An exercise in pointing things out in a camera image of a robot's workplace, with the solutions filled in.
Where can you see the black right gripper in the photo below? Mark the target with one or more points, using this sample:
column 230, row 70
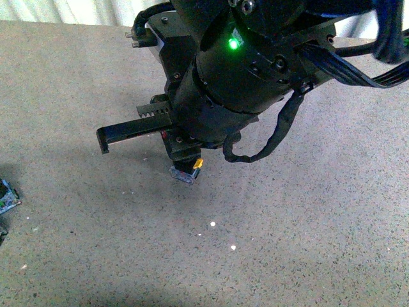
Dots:
column 208, row 96

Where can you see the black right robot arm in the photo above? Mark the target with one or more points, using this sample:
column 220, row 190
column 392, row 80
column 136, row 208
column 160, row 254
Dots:
column 271, row 29

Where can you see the white pleated curtain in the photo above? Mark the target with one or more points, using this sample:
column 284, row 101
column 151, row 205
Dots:
column 123, row 13

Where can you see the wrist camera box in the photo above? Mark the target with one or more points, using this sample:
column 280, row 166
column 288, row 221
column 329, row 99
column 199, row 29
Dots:
column 170, row 42

